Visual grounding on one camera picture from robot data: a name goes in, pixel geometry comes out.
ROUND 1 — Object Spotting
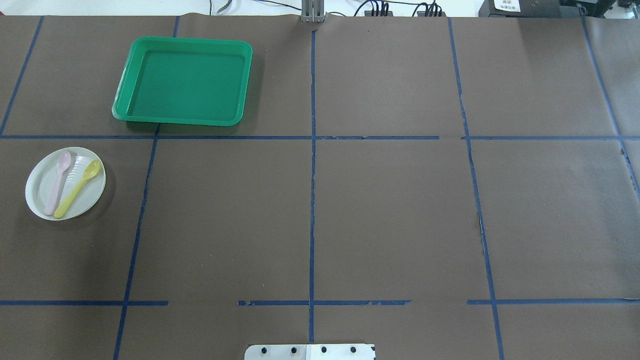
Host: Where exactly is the white round plate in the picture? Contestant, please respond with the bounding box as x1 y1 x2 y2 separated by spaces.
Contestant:
25 146 106 221

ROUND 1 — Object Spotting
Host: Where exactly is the brown paper table cover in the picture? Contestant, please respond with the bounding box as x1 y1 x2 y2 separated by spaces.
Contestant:
1 13 639 360

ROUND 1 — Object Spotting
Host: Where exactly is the green plastic tray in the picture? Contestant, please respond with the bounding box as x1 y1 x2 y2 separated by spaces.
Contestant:
111 36 253 127

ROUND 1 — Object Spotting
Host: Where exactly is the black power strip left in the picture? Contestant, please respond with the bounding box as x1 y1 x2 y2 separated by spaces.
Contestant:
354 0 393 18

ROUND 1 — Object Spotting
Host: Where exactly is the black power strip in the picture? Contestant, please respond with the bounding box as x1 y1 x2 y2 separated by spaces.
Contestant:
354 0 393 18
411 0 446 18

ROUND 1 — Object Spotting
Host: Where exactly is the black power strip right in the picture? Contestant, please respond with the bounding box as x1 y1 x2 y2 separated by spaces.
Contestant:
411 0 446 18

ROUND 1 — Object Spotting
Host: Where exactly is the yellow plastic spoon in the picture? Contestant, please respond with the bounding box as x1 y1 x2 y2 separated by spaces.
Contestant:
53 159 103 219

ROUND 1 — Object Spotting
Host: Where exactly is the black control box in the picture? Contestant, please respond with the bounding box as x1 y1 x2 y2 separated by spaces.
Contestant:
478 0 582 19

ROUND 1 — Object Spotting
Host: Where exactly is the pink plastic spoon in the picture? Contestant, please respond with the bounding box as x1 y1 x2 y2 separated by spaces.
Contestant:
45 150 72 216

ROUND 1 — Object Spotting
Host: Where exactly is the grey aluminium frame post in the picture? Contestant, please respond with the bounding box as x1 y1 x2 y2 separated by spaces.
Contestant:
301 0 327 24

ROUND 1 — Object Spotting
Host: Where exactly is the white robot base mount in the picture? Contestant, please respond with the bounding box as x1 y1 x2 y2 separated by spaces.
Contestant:
244 343 377 360

